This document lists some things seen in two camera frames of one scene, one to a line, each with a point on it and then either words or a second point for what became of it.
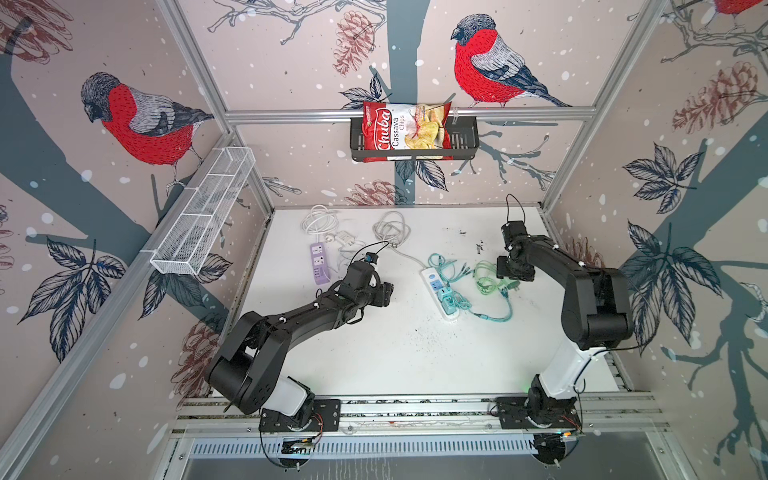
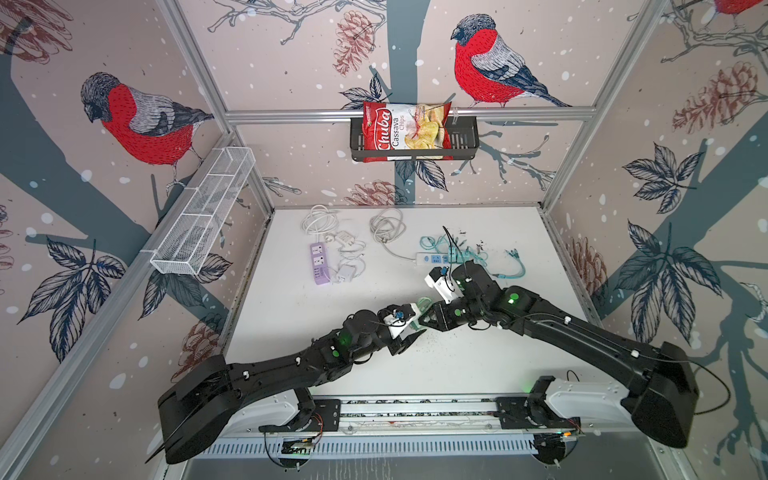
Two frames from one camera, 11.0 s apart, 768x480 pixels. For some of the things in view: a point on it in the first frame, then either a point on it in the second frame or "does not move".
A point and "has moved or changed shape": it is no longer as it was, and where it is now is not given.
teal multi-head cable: (447, 268) to (442, 243)
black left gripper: (383, 294) to (399, 346)
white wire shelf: (197, 225) does not move
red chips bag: (403, 132) does not move
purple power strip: (320, 263) does not move
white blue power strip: (435, 283) has moved or changed shape
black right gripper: (524, 274) to (439, 319)
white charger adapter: (347, 237) does not move
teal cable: (465, 304) has moved or changed shape
